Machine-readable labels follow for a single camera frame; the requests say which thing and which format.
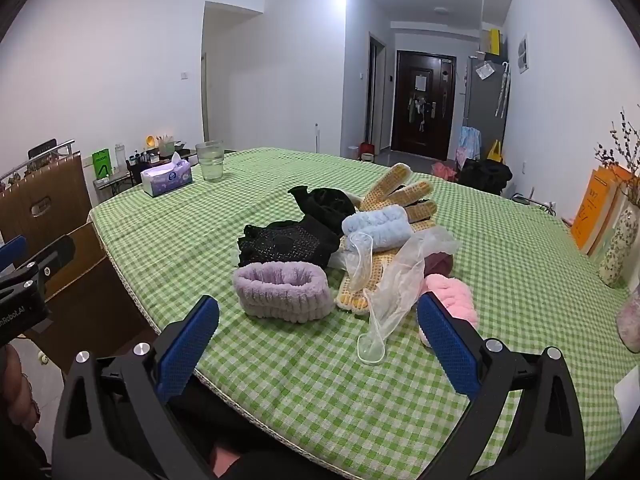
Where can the clear plastic glove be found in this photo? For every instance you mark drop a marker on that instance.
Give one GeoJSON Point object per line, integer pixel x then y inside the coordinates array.
{"type": "Point", "coordinates": [400, 280]}

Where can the brown cardboard box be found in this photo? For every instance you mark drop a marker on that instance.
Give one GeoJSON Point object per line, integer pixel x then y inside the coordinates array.
{"type": "Point", "coordinates": [85, 270]}

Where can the low side table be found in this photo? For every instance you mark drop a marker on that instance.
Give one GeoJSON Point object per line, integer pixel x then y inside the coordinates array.
{"type": "Point", "coordinates": [120, 177]}

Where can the yellow dotted knit glove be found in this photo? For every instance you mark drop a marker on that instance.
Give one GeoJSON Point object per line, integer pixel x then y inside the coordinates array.
{"type": "Point", "coordinates": [352, 297]}
{"type": "Point", "coordinates": [400, 185]}

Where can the person's left hand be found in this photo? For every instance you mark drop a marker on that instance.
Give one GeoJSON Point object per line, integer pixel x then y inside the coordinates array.
{"type": "Point", "coordinates": [17, 385]}

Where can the yellow tote bag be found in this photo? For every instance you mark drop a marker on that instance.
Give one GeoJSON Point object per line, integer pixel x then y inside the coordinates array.
{"type": "Point", "coordinates": [495, 152]}

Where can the pink fluffy headband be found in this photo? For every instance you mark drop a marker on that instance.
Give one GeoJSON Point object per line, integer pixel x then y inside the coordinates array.
{"type": "Point", "coordinates": [452, 295]}

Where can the paper note on refrigerator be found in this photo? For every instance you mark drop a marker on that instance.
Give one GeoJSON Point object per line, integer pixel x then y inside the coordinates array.
{"type": "Point", "coordinates": [483, 71]}

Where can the flat yellow paper bag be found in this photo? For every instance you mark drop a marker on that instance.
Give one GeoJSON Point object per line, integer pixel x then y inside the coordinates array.
{"type": "Point", "coordinates": [494, 42]}

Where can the green pen holder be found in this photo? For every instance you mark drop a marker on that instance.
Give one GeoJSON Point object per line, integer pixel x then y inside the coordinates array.
{"type": "Point", "coordinates": [166, 147]}

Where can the pink plastic bag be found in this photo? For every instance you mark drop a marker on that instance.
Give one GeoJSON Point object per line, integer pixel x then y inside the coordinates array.
{"type": "Point", "coordinates": [444, 170]}

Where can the black bag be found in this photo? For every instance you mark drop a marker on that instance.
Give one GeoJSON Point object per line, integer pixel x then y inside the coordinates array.
{"type": "Point", "coordinates": [485, 175]}

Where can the black fluffy headband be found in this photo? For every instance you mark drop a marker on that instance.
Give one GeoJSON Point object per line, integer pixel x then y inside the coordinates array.
{"type": "Point", "coordinates": [325, 202]}

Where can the white paper sheet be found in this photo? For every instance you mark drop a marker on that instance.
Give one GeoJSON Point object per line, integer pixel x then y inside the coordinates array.
{"type": "Point", "coordinates": [629, 400]}

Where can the light blue patterned bag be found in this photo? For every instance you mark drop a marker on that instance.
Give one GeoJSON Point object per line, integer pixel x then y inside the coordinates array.
{"type": "Point", "coordinates": [470, 142]}

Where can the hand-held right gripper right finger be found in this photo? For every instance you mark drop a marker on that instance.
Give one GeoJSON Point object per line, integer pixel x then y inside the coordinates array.
{"type": "Point", "coordinates": [447, 345]}

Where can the framed wall picture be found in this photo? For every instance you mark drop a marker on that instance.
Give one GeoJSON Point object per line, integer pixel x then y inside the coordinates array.
{"type": "Point", "coordinates": [523, 55]}

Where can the light blue fluffy headband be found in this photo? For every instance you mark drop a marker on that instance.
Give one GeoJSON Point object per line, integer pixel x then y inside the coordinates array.
{"type": "Point", "coordinates": [377, 225]}

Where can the grey refrigerator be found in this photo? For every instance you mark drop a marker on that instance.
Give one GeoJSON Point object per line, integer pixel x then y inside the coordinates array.
{"type": "Point", "coordinates": [482, 105]}

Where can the patterned flower vase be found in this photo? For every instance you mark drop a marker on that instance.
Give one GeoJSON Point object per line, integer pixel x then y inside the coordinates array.
{"type": "Point", "coordinates": [620, 245]}

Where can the white standing pole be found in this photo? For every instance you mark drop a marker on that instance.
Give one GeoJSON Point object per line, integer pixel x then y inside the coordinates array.
{"type": "Point", "coordinates": [318, 137]}

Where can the metal drying rail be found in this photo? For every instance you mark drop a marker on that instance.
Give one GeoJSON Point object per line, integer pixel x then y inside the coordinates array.
{"type": "Point", "coordinates": [45, 152]}

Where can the pale pink fluffy item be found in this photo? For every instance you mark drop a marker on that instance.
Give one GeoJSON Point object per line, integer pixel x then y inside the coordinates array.
{"type": "Point", "coordinates": [630, 320]}

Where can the person's dark pants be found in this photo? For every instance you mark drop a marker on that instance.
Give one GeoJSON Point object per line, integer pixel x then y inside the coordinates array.
{"type": "Point", "coordinates": [210, 425]}

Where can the red bin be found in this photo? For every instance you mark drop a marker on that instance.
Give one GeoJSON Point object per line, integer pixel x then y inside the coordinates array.
{"type": "Point", "coordinates": [367, 149]}

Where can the purple tissue box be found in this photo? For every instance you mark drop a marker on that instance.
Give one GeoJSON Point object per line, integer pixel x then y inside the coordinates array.
{"type": "Point", "coordinates": [167, 177]}

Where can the glass of water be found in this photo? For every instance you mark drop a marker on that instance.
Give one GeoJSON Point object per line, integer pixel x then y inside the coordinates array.
{"type": "Point", "coordinates": [210, 162]}

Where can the purple fluffy headband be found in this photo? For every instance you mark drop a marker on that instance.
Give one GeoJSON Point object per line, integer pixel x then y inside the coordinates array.
{"type": "Point", "coordinates": [280, 290]}

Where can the clear plastic bottle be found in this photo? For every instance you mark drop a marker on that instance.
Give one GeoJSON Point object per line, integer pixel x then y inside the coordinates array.
{"type": "Point", "coordinates": [120, 159]}

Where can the dark entrance door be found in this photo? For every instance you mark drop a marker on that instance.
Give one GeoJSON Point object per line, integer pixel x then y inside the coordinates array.
{"type": "Point", "coordinates": [425, 105]}

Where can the white hanging umbrella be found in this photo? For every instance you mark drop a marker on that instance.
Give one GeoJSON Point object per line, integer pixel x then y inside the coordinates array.
{"type": "Point", "coordinates": [503, 90]}

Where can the orange book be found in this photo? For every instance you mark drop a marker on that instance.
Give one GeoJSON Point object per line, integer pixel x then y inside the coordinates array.
{"type": "Point", "coordinates": [595, 210]}

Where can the dried flower branches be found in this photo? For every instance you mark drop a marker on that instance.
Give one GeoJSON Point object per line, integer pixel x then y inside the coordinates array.
{"type": "Point", "coordinates": [622, 145]}

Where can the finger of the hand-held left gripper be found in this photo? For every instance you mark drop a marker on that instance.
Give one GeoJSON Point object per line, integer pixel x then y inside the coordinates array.
{"type": "Point", "coordinates": [12, 254]}
{"type": "Point", "coordinates": [55, 255]}

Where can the black dotted glove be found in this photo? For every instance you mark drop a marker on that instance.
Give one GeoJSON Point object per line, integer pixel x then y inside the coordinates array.
{"type": "Point", "coordinates": [285, 247]}

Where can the green checked tablecloth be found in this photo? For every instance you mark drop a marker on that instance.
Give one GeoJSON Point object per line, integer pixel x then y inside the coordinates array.
{"type": "Point", "coordinates": [280, 175]}

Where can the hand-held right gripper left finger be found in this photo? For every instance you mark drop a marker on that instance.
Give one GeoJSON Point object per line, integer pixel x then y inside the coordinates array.
{"type": "Point", "coordinates": [187, 345]}

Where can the person's right hand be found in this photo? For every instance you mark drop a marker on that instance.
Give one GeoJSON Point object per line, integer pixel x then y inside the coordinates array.
{"type": "Point", "coordinates": [227, 464]}

